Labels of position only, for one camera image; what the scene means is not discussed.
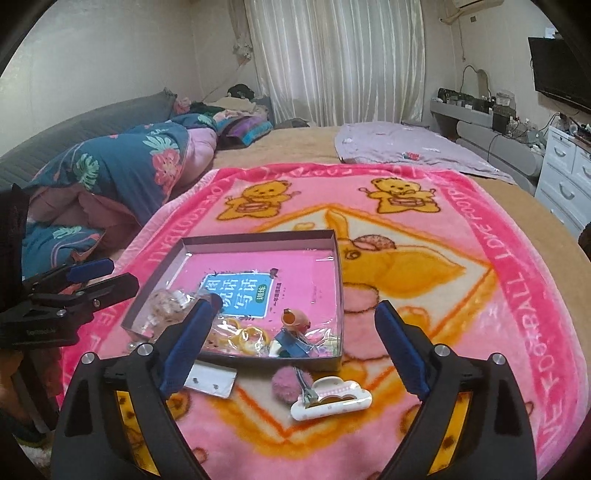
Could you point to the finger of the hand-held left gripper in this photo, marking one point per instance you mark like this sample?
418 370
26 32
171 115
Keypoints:
92 268
106 288

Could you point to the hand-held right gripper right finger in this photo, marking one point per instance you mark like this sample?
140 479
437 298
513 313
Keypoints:
401 355

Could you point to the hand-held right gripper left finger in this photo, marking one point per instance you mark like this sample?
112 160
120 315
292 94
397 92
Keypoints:
189 350

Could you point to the beige lace bow hair clip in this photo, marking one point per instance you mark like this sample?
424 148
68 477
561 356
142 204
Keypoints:
168 304

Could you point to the grey cardboard box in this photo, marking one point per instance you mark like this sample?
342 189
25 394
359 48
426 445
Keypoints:
249 361

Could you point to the clear plastic packet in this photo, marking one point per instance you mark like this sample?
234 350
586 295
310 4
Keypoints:
323 339

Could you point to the pink pompom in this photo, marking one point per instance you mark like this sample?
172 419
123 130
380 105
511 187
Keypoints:
285 382

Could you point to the blue hair clip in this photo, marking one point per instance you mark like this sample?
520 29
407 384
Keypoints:
291 344

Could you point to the blue floral quilt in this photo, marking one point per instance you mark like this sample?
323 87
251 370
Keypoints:
115 166

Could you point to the pink book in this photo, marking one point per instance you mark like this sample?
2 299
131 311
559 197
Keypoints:
304 281

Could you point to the pink bear print blanket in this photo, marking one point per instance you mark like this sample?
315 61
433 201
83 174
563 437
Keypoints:
461 240

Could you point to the grey padded headboard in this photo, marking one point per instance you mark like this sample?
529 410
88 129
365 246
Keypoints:
69 129

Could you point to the purple striped pillow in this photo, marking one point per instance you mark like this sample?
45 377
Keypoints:
244 129

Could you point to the light purple sheet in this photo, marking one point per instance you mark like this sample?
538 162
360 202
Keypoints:
392 143

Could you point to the pile of clothes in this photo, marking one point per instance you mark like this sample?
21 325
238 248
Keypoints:
235 92

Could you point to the tan bed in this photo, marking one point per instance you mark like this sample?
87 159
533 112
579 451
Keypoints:
300 147

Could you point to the grey bed headboard shelf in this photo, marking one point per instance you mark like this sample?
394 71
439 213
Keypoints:
498 143

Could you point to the white drawer cabinet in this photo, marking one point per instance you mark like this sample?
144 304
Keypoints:
563 184

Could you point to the white curtain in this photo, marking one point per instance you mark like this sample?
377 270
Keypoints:
332 60

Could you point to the black television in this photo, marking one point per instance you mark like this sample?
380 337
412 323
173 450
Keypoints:
558 69

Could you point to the white air conditioner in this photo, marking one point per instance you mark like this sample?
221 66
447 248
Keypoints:
475 2

